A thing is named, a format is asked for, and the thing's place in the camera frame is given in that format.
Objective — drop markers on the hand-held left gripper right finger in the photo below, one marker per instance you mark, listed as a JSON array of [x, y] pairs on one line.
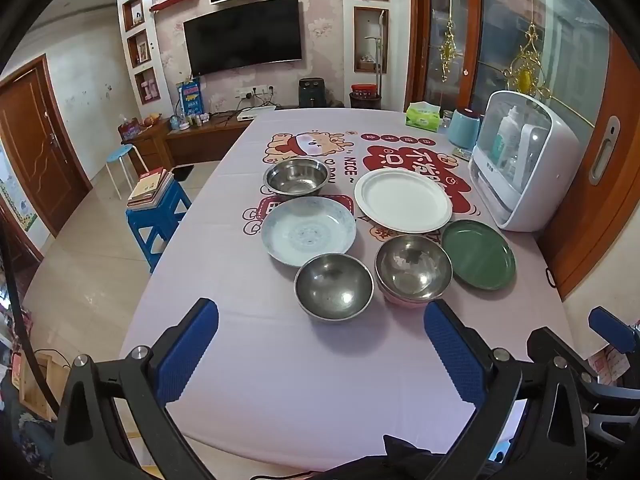
[[450, 355]]

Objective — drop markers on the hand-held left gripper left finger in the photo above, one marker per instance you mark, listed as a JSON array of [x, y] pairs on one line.
[[187, 355]]

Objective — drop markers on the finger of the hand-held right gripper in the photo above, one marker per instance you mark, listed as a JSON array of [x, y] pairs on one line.
[[547, 342], [607, 330]]

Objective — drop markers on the pink ribbed steel-lined bowl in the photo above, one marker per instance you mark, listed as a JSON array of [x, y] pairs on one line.
[[412, 267]]

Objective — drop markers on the green plate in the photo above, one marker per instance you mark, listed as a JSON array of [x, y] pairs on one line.
[[480, 255]]

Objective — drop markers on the round steel bowl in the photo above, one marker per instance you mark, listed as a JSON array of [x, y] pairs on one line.
[[332, 285]]

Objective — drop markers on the plain white plate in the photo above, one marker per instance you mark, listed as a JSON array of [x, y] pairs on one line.
[[400, 200]]

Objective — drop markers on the blue patterned white plate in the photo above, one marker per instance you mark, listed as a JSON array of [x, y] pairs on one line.
[[300, 230]]

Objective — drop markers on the large flat-bottomed steel bowl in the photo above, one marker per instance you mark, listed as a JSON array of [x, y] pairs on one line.
[[295, 177]]

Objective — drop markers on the wooden sliding door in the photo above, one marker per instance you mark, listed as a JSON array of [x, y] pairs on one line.
[[575, 260]]

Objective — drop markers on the blue plastic stool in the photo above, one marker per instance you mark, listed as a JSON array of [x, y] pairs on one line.
[[155, 220]]

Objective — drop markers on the wooden crate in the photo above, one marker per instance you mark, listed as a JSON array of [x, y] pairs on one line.
[[37, 385]]

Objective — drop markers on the stack of books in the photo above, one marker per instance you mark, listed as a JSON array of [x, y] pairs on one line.
[[150, 187]]

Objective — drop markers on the white countertop dish cabinet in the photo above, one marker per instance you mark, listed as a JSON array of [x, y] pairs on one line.
[[550, 160]]

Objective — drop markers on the white bottle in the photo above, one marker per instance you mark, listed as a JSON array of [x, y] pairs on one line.
[[505, 135]]

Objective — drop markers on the wooden television cabinet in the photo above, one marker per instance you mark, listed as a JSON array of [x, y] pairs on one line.
[[200, 142]]

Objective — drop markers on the light blue round stool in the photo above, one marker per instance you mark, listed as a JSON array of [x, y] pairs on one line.
[[120, 152]]

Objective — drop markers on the light blue canister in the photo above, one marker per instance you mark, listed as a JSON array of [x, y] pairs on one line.
[[462, 130]]

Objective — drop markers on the green tissue box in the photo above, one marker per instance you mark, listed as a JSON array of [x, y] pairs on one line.
[[422, 117]]

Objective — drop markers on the white set-top box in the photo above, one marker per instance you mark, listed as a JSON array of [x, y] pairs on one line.
[[257, 113]]

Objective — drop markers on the brown wooden door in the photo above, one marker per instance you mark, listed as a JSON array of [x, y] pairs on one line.
[[40, 150]]

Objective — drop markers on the blue standing display card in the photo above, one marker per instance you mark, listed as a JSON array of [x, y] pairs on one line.
[[191, 97]]

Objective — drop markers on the red-lidded container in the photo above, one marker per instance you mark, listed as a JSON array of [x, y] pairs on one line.
[[366, 96]]

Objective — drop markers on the gold hanging ornament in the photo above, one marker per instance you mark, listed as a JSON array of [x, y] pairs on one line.
[[525, 70], [448, 45]]

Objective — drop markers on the white upright pole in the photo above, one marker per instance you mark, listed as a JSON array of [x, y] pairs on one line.
[[381, 60]]

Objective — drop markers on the colourful wall poster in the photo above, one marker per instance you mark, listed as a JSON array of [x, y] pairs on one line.
[[15, 200]]

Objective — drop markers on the wall socket strip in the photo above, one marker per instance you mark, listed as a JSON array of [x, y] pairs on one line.
[[255, 91]]

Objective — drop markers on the column of wall niches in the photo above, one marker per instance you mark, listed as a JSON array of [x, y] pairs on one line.
[[142, 50]]

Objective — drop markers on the black wall television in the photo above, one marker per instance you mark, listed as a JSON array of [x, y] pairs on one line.
[[242, 35]]

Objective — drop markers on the tall wall niches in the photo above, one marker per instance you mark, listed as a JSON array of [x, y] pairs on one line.
[[370, 35]]

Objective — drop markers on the red wall shelf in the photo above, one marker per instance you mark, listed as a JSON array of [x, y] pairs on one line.
[[175, 0]]

